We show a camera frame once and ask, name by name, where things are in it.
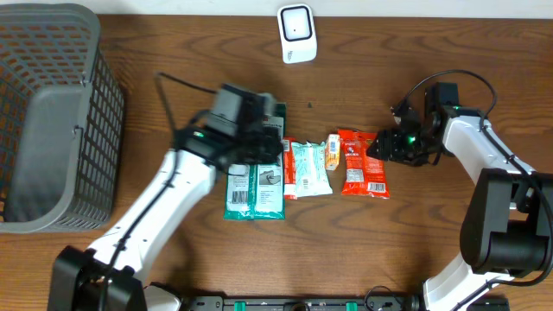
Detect small red snack packet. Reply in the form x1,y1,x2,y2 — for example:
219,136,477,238
283,137,297,200

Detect small orange snack packet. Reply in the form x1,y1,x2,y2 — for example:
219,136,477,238
325,134,340,171

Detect right black cable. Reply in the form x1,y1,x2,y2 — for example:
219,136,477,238
391,68,553,311

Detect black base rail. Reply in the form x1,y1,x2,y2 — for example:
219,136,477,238
181,295,512,311

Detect large red snack bag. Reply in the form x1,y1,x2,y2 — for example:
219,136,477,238
338,129,390,199

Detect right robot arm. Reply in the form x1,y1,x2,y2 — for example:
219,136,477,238
366,82,552,310

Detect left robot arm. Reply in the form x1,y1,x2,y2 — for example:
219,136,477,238
48,84,283,311

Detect light green snack packet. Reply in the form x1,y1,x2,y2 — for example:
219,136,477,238
291,143,333,198

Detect white barcode scanner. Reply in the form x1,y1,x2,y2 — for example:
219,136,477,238
276,3,318,64

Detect white green snack packet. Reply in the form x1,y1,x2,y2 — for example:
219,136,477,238
223,101,288,221

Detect grey plastic mesh basket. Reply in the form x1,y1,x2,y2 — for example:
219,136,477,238
1,3,125,234

